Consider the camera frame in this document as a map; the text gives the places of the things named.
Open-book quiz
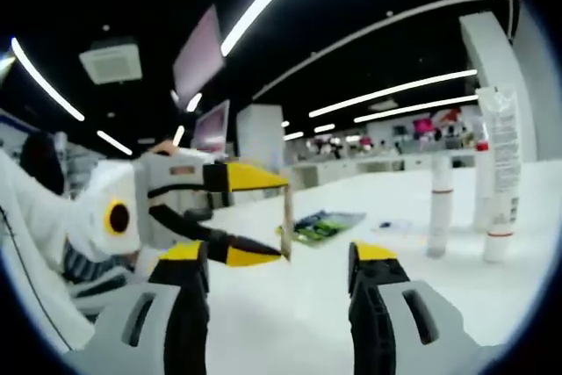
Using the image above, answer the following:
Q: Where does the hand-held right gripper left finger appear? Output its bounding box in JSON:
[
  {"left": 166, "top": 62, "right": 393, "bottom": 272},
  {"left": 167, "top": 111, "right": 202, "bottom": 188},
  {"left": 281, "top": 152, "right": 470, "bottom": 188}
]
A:
[{"left": 64, "top": 240, "right": 213, "bottom": 375}]

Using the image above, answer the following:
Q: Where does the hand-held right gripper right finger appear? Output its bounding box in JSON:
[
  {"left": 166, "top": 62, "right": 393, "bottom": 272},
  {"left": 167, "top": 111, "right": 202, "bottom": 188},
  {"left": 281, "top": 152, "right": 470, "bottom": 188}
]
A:
[{"left": 348, "top": 240, "right": 507, "bottom": 375}]

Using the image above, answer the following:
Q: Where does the white skincare bottle clear cap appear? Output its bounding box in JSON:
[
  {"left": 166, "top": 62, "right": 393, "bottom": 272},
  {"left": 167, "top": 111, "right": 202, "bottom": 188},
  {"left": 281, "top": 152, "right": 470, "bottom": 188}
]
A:
[{"left": 426, "top": 156, "right": 455, "bottom": 258}]

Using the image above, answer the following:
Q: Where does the green skincare packet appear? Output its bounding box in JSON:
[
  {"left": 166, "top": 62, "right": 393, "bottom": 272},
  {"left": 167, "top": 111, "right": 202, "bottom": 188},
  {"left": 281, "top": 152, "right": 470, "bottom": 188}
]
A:
[{"left": 276, "top": 211, "right": 368, "bottom": 247}]

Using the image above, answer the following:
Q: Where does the white skincare tube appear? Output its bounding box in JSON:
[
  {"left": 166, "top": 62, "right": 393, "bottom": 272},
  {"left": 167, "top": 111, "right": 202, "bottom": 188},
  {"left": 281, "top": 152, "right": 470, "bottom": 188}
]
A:
[{"left": 476, "top": 86, "right": 522, "bottom": 263}]

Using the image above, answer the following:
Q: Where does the person's left hand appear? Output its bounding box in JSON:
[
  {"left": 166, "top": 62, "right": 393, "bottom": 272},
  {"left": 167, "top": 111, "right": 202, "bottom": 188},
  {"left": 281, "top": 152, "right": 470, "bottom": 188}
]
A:
[{"left": 148, "top": 139, "right": 182, "bottom": 157}]

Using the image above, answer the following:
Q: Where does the pink display screen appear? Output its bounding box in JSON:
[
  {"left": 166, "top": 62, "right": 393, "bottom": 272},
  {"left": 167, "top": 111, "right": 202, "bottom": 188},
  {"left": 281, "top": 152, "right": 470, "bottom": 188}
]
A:
[{"left": 192, "top": 99, "right": 231, "bottom": 155}]

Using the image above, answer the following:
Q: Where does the narrow white pillar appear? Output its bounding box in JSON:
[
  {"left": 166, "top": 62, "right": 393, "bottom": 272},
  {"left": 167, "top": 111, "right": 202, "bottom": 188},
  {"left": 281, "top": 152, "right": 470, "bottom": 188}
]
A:
[{"left": 235, "top": 104, "right": 285, "bottom": 174}]

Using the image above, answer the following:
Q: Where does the thin curved ceiling light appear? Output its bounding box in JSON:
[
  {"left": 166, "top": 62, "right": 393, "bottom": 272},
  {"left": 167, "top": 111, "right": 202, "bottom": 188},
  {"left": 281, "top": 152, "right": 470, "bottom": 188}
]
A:
[{"left": 11, "top": 36, "right": 86, "bottom": 122}]

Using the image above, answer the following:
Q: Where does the hanging grey display screen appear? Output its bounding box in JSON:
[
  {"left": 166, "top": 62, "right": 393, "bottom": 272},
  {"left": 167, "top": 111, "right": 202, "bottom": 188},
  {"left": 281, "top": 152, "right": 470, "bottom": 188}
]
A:
[{"left": 172, "top": 4, "right": 227, "bottom": 106}]

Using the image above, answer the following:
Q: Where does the ceiling air conditioner vent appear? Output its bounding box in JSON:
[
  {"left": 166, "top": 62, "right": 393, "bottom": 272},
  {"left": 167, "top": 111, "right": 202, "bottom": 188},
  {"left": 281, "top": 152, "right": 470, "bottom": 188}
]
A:
[{"left": 78, "top": 36, "right": 144, "bottom": 85}]

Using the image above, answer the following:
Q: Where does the long curved ceiling light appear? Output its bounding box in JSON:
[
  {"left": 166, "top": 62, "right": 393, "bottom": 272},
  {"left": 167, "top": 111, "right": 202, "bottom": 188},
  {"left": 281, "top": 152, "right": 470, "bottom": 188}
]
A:
[{"left": 220, "top": 0, "right": 329, "bottom": 58}]

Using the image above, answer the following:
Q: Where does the long white office counter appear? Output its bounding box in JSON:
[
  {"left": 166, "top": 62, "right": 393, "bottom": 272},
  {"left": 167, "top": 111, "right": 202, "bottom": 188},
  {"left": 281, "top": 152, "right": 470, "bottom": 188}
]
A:
[{"left": 289, "top": 149, "right": 479, "bottom": 187}]

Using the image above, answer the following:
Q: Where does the straight ceiling light strip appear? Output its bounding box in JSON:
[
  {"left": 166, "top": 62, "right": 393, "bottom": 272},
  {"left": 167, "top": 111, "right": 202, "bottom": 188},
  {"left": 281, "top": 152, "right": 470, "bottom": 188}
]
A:
[
  {"left": 353, "top": 93, "right": 480, "bottom": 124},
  {"left": 308, "top": 69, "right": 479, "bottom": 119}
]

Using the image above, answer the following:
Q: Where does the wide white pillar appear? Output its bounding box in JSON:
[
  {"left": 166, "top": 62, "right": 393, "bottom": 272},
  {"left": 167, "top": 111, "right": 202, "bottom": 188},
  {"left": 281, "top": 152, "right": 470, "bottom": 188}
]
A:
[{"left": 458, "top": 12, "right": 539, "bottom": 163}]

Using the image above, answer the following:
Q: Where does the thin black cable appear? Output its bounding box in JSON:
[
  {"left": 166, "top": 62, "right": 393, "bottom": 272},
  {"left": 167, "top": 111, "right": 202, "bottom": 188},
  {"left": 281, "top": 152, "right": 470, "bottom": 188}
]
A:
[{"left": 0, "top": 204, "right": 69, "bottom": 346}]

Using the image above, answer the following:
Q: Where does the pink red wall banner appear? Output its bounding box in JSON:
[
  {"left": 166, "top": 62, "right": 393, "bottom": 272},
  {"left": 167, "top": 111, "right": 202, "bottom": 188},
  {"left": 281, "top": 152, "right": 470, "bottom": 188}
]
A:
[{"left": 411, "top": 106, "right": 463, "bottom": 135}]

